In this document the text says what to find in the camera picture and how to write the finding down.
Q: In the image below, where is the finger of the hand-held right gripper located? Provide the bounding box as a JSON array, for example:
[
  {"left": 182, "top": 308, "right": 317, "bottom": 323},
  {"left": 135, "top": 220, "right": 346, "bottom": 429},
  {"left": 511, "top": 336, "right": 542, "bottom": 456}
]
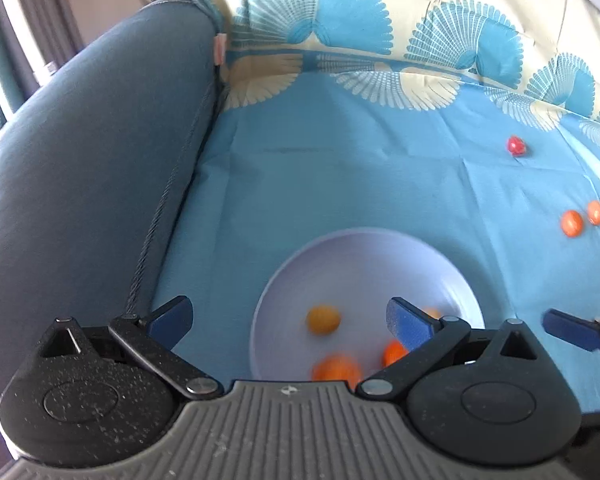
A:
[{"left": 542, "top": 309, "right": 600, "bottom": 361}]

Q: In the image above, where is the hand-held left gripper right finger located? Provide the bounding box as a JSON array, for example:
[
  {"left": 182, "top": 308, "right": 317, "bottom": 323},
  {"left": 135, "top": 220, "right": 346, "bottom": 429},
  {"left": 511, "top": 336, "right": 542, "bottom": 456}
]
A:
[{"left": 356, "top": 297, "right": 540, "bottom": 401}]

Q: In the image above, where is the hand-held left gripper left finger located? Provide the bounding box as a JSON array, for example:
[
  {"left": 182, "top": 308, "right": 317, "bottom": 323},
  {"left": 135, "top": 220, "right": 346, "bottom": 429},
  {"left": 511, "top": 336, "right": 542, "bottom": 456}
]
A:
[{"left": 39, "top": 296, "right": 222, "bottom": 401}]

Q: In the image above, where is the peach-coloured round fruit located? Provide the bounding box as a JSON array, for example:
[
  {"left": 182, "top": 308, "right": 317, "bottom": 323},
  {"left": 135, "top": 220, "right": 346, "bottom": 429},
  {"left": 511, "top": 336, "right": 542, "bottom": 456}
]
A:
[{"left": 381, "top": 339, "right": 411, "bottom": 368}]

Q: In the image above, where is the lavender bowl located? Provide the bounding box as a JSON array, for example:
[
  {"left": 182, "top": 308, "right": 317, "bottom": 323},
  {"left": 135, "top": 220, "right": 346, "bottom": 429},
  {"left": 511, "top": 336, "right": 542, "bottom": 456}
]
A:
[{"left": 249, "top": 229, "right": 485, "bottom": 391}]

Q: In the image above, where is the beige longan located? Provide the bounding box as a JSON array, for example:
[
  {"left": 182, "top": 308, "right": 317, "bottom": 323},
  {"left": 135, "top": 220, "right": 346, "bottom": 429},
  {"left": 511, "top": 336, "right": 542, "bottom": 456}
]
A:
[{"left": 306, "top": 305, "right": 341, "bottom": 337}]

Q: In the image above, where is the blue fan-print sheet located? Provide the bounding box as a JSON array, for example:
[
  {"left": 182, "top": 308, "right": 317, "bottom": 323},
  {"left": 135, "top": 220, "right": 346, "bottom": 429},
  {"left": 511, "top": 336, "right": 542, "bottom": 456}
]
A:
[{"left": 150, "top": 0, "right": 600, "bottom": 411}]

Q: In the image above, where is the blue sofa armrest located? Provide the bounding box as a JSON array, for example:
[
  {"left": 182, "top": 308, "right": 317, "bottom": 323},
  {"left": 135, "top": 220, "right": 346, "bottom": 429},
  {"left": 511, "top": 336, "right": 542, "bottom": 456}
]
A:
[{"left": 0, "top": 0, "right": 223, "bottom": 466}]

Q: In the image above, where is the grey vacuum tube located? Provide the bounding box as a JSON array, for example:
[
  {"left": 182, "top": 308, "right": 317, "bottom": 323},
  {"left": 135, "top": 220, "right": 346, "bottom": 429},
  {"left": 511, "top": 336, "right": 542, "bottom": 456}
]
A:
[{"left": 10, "top": 0, "right": 83, "bottom": 86}]

